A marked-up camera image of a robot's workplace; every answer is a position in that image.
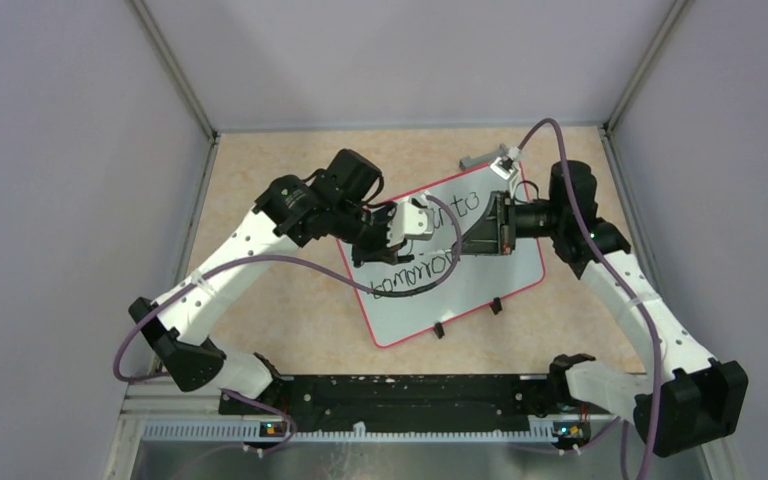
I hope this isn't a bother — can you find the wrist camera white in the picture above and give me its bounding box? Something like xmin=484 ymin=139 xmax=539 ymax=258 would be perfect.
xmin=488 ymin=147 xmax=521 ymax=181
xmin=389 ymin=194 xmax=434 ymax=242

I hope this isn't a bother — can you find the pink framed whiteboard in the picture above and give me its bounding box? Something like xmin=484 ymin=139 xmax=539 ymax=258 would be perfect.
xmin=337 ymin=166 xmax=545 ymax=348

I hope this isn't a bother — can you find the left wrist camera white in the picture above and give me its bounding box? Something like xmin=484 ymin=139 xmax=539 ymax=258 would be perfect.
xmin=389 ymin=194 xmax=434 ymax=242

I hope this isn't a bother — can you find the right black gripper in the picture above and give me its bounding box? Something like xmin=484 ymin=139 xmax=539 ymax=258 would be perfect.
xmin=451 ymin=191 xmax=564 ymax=256

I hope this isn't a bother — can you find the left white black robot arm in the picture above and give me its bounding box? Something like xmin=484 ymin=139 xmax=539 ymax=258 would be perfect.
xmin=128 ymin=149 xmax=430 ymax=414

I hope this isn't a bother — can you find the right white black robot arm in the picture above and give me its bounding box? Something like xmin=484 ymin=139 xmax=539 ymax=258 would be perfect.
xmin=461 ymin=157 xmax=749 ymax=458

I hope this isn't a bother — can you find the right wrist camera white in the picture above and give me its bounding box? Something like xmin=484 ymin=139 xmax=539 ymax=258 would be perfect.
xmin=488 ymin=147 xmax=521 ymax=181

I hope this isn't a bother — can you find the black whiteboard foot clip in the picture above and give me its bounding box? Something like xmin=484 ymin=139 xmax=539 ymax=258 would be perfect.
xmin=432 ymin=322 xmax=445 ymax=339
xmin=490 ymin=297 xmax=503 ymax=315

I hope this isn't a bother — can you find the grey whiteboard eraser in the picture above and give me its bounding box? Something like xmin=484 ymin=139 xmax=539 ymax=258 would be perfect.
xmin=458 ymin=143 xmax=509 ymax=171

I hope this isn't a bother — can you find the white slotted cable duct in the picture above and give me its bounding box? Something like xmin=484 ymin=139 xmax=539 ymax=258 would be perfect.
xmin=142 ymin=420 xmax=557 ymax=444

